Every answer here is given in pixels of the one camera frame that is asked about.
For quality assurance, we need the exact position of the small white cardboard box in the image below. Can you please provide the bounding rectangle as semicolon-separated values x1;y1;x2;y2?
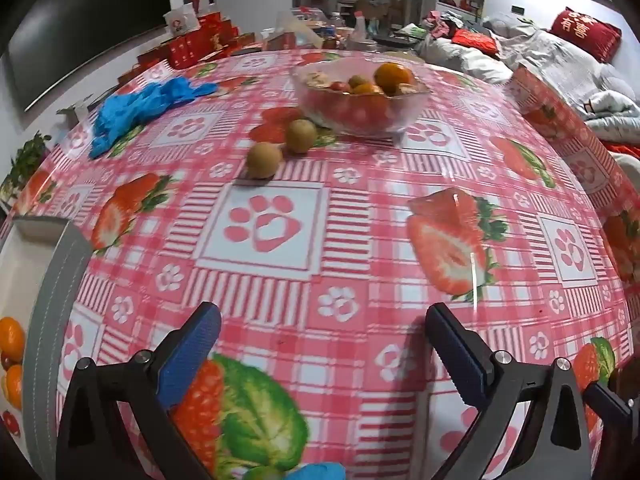
56;95;96;126

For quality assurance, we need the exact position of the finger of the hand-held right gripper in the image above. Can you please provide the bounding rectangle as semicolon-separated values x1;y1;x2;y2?
585;382;634;434

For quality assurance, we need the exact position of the green potted plant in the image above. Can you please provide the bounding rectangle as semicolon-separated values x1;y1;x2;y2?
0;132;53;206

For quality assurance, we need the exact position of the clear plastic bag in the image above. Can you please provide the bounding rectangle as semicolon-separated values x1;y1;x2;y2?
272;10;321;51

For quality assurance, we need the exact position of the grey white bedding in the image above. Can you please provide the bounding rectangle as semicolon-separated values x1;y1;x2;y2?
415;15;640;161

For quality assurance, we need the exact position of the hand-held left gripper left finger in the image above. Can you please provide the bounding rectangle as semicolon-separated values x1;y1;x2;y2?
55;301;223;480

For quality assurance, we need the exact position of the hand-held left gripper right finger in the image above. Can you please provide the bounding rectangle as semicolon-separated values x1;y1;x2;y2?
425;301;594;480

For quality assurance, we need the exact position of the grey rectangular tray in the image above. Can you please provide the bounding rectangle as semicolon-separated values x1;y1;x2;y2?
0;215;95;466

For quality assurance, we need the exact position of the heap of cherry tomatoes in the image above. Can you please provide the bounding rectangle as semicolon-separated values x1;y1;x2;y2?
305;80;401;131

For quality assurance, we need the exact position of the blue nitrile glove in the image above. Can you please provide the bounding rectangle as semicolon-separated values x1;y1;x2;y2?
294;462;347;480

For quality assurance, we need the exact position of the red garment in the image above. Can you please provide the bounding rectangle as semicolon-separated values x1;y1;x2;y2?
451;29;501;56

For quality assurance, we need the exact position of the black wall television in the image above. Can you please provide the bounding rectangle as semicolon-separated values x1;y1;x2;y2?
0;0;171;113

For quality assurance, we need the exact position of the pink strawberry print tablecloth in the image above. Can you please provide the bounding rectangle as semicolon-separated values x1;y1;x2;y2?
0;47;640;480

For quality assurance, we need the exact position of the red embroidered pillow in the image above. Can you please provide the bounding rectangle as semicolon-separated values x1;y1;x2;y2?
548;7;623;64

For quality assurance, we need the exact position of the pile of blue nitrile gloves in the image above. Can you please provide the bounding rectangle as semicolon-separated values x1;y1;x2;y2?
90;77;219;158

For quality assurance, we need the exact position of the white bag with red logo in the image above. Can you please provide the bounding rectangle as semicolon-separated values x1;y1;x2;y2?
164;4;199;38

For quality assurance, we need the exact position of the row of red gift boxes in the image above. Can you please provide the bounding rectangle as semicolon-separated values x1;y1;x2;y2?
120;12;261;81

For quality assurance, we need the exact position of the clear glass bowl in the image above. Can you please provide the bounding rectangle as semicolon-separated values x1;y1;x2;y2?
291;57;433;137

